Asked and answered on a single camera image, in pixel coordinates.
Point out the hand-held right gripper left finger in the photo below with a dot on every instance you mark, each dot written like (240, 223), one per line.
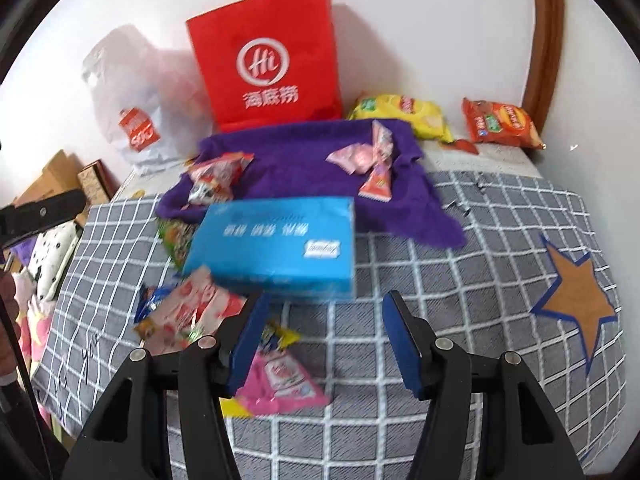
(247, 345)

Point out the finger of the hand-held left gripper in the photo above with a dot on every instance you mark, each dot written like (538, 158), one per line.
(42, 215)

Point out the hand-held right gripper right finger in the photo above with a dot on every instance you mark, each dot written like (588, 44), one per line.
(402, 345)

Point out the pink white strawberry packet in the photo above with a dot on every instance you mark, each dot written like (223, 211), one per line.
(190, 310)

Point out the blue tissue pack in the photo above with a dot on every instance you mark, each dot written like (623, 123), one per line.
(270, 245)

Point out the small colourful candy packet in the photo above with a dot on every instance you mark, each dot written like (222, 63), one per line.
(150, 302)

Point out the green snack packet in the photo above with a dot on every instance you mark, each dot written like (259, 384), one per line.
(175, 240)

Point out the red white panda packet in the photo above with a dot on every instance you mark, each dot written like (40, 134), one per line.
(215, 177)

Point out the purple cloth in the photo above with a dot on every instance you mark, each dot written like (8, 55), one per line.
(300, 170)

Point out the pale pink bow-shaped packet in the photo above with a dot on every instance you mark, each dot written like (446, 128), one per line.
(352, 157)

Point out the light wooden furniture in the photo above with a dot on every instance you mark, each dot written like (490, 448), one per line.
(55, 172)

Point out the white spotted cloth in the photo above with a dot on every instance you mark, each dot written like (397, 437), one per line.
(50, 260)

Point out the patterned cardboard box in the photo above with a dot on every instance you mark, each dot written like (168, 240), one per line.
(95, 180)

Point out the grey checkered blanket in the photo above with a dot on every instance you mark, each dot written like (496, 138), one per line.
(450, 285)

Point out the white plastic bag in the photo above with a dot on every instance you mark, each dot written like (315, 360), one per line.
(150, 95)

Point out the yellow chips bag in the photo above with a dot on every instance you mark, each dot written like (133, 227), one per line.
(415, 112)

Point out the orange chips bag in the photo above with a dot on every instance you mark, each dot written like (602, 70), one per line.
(500, 122)

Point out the red paper bag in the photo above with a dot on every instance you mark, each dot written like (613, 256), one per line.
(265, 35)

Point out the brown wooden door frame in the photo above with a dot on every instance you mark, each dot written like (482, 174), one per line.
(547, 35)

